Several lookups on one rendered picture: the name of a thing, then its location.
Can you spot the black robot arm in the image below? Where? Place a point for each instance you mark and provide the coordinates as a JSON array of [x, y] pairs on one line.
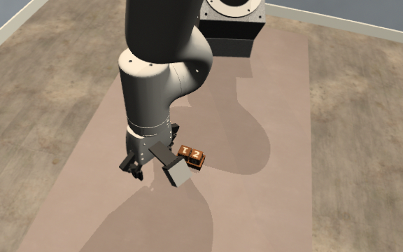
[[159, 32]]

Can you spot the brown wooden tray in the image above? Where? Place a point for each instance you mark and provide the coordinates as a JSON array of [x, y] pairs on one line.
[[194, 166]]

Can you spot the orange number cube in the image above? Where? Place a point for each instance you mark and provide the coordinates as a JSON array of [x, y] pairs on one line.
[[196, 157], [185, 152]]

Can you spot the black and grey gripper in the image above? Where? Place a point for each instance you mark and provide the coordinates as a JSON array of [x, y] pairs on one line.
[[137, 148]]

